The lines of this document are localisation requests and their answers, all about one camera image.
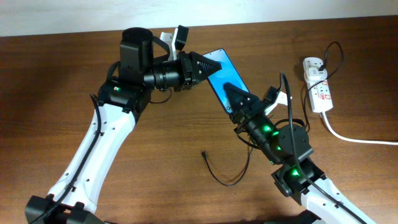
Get white power strip cord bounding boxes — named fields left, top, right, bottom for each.
left=320, top=111, right=398, bottom=146

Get white power strip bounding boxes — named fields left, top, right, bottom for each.
left=303, top=57, right=333, bottom=113

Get white USB charger plug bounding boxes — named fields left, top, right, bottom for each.
left=304, top=67, right=328, bottom=83

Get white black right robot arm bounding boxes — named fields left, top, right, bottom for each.
left=223, top=83, right=373, bottom=223

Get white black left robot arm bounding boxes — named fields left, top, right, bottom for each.
left=25, top=26, right=221, bottom=223

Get black USB charging cable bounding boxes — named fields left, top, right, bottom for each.
left=200, top=41, right=345, bottom=187

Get blue Galaxy S25+ smartphone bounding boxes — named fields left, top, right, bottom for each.
left=204, top=49, right=249, bottom=114

